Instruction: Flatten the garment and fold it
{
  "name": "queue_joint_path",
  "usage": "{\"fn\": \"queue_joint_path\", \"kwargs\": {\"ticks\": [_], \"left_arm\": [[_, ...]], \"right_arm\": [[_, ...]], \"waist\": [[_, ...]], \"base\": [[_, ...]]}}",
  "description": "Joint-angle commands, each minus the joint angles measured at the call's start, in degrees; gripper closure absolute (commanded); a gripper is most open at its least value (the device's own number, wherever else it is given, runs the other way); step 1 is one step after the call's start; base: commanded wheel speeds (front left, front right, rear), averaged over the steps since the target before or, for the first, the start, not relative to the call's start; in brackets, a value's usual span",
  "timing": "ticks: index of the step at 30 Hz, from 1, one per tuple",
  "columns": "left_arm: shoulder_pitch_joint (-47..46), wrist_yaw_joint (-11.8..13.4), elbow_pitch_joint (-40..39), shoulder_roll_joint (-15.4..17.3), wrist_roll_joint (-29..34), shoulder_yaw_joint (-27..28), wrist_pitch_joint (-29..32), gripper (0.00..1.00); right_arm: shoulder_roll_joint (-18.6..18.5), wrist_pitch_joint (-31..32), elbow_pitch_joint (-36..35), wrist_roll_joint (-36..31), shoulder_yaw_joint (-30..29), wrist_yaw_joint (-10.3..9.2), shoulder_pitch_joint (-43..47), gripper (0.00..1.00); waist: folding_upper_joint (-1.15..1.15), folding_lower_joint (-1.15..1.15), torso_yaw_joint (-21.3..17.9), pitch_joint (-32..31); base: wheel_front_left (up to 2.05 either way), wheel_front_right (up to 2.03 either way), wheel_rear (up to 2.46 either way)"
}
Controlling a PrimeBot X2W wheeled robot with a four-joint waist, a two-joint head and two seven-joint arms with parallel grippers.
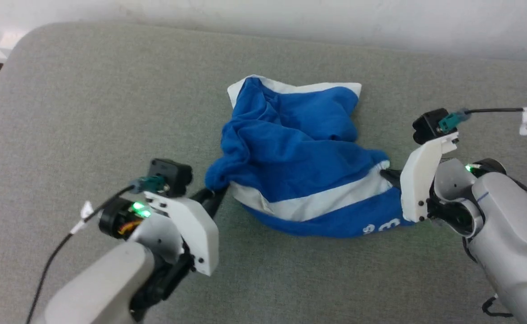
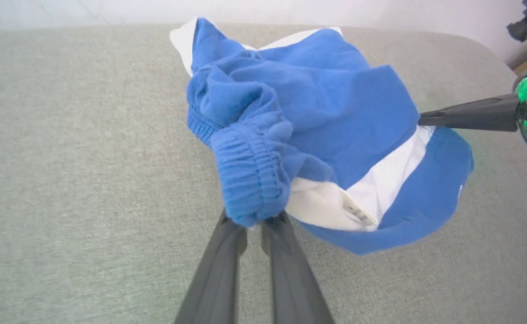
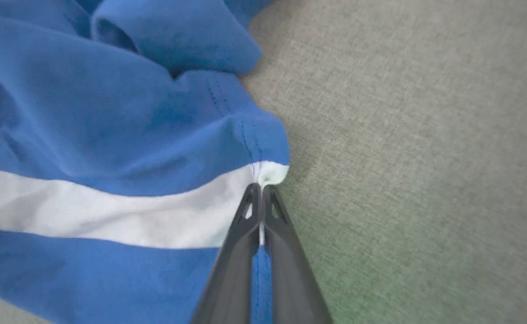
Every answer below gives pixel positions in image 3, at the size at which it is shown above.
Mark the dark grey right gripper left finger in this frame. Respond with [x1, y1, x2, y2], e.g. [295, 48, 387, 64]
[191, 183, 261, 324]

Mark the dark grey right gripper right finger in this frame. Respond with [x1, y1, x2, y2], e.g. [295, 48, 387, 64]
[262, 184, 333, 324]

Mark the blue garment with white stripe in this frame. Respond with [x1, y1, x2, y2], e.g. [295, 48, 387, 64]
[0, 0, 290, 324]

